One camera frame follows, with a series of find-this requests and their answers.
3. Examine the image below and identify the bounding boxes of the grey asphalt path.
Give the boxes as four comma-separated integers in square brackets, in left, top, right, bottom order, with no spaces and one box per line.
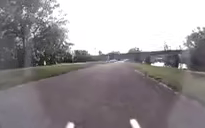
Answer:
[0,61,205,128]

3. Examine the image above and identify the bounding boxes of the concrete bridge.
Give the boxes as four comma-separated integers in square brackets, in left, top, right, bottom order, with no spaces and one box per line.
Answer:
[106,49,191,65]

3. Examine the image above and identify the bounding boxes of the robot's own part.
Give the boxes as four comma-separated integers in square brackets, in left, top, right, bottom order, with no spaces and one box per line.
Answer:
[129,118,142,128]
[65,121,76,128]

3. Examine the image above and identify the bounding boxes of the grass verge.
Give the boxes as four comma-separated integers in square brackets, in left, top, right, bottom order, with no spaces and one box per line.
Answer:
[133,62,205,108]
[0,63,91,93]

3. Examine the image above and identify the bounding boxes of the trees and bushes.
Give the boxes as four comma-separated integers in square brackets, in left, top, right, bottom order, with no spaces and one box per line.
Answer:
[183,23,205,73]

